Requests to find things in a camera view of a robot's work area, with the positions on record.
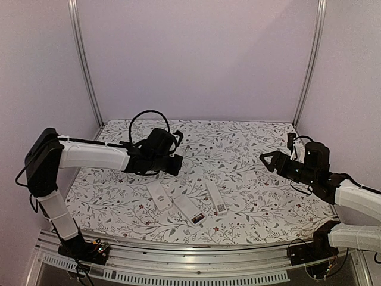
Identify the aluminium back left frame post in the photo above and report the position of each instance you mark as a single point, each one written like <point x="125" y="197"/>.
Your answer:
<point x="83" y="61"/>

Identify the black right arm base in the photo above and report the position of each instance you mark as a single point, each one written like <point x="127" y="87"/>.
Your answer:
<point x="300" y="252"/>

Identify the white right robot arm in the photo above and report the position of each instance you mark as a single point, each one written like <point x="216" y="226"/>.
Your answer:
<point x="336" y="189"/>

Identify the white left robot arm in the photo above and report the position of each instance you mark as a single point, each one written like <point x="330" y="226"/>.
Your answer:
<point x="52" y="152"/>

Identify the aluminium frame post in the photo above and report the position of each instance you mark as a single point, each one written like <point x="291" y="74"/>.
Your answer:
<point x="315" y="46"/>
<point x="83" y="61"/>

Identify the aluminium front rail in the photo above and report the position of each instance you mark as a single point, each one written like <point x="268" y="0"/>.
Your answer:
<point x="139" y="262"/>

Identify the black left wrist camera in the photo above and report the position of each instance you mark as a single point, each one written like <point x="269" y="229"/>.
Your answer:
<point x="178" y="138"/>

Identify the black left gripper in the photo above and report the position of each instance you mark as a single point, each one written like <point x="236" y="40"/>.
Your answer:
<point x="175" y="170"/>

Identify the white remote control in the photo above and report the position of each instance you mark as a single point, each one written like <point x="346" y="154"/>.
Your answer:
<point x="189" y="210"/>

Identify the white remote with logo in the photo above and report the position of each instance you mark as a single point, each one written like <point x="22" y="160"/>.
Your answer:
<point x="159" y="196"/>

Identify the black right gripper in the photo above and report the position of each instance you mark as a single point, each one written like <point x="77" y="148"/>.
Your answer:
<point x="276" y="161"/>

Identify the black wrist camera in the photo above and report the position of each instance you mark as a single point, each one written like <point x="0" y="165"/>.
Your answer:
<point x="178" y="138"/>
<point x="291" y="137"/>

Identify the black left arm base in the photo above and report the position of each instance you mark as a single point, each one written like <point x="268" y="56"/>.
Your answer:
<point x="78" y="248"/>

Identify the white battery cover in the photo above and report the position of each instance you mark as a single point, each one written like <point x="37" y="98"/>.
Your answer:
<point x="249" y="176"/>

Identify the white remote with QR label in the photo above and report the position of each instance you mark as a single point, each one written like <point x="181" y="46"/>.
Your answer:
<point x="216" y="198"/>

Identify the aluminium back right frame post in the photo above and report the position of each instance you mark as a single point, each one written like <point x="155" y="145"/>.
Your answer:
<point x="315" y="46"/>

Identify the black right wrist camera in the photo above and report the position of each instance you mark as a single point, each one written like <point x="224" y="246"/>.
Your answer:
<point x="291" y="137"/>

